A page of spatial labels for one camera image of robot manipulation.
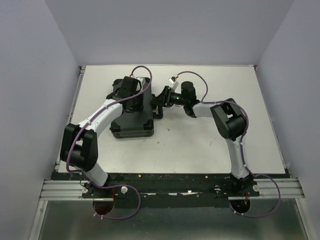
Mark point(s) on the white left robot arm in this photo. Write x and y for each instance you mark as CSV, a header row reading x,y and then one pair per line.
x,y
79,148

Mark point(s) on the black mounting rail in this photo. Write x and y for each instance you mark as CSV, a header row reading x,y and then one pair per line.
x,y
158,190

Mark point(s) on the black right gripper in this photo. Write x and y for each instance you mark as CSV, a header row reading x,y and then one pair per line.
x,y
163,99

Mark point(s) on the aluminium frame rail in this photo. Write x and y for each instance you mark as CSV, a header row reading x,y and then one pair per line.
x,y
289,188

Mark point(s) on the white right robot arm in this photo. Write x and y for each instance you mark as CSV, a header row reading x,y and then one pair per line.
x,y
229,118

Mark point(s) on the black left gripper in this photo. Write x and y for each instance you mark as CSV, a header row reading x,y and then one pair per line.
x,y
140,107

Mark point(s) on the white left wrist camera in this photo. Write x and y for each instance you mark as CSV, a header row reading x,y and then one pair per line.
x,y
142,81

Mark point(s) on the black poker chip case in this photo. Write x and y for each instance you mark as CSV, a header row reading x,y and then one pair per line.
x,y
138,124

